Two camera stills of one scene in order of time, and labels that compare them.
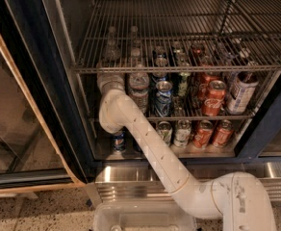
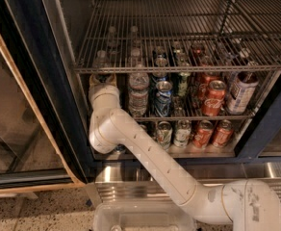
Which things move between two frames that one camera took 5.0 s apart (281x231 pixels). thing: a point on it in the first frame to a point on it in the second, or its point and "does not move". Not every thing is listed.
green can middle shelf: [184, 77] does not move
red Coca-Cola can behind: [205, 78] does not move
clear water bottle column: [112, 52] to [101, 62]
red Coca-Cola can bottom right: [223, 133] does not move
